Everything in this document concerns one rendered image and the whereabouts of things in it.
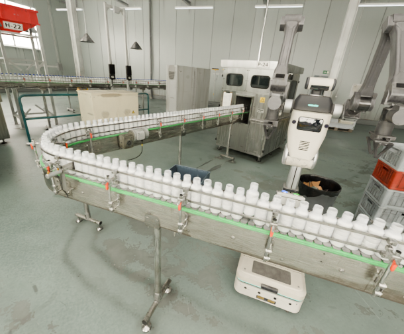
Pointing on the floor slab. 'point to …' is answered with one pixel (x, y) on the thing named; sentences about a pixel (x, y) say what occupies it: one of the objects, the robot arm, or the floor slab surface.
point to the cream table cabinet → (107, 105)
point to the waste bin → (328, 199)
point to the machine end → (257, 111)
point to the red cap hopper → (6, 16)
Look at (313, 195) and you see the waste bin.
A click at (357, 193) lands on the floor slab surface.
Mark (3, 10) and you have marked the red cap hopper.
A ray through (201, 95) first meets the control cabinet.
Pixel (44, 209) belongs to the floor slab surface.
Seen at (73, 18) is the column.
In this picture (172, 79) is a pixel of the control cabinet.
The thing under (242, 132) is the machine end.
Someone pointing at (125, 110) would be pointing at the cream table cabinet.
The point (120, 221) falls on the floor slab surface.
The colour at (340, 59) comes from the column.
